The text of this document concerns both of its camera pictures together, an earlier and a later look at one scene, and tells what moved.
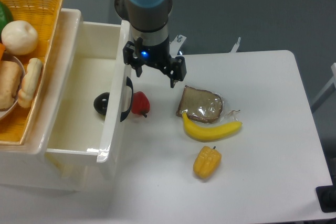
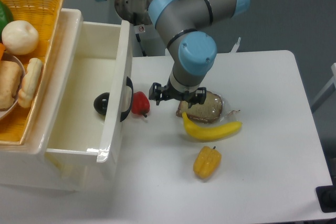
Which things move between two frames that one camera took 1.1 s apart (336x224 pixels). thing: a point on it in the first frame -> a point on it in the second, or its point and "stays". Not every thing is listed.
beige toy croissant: [30, 83] stays
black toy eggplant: [101, 102] stays
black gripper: [135, 53] -> [157, 92]
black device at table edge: [326, 196] stays
